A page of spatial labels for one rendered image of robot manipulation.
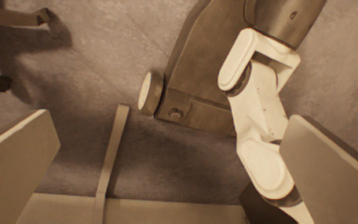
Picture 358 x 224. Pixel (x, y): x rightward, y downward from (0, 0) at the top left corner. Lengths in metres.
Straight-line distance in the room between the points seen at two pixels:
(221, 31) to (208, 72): 0.15
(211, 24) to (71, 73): 0.60
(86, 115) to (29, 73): 0.29
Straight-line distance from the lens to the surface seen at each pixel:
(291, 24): 0.67
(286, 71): 0.76
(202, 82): 0.81
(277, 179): 0.45
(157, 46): 0.90
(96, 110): 1.04
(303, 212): 0.48
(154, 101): 0.77
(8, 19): 0.87
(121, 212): 1.46
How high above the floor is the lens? 0.87
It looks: 55 degrees down
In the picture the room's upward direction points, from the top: 161 degrees clockwise
